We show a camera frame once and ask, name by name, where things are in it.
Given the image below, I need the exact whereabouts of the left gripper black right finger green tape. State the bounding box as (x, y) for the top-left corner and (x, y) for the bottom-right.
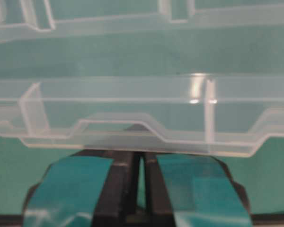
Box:
(144, 153), (251, 227)

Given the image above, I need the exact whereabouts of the clear plastic box lid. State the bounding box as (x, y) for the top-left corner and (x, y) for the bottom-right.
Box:
(0, 0), (284, 158)

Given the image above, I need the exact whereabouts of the left gripper black left finger green tape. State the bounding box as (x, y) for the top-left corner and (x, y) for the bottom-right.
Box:
(23, 151), (135, 227)

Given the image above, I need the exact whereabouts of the green table cloth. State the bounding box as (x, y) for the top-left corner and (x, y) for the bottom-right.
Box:
(0, 0), (284, 217)

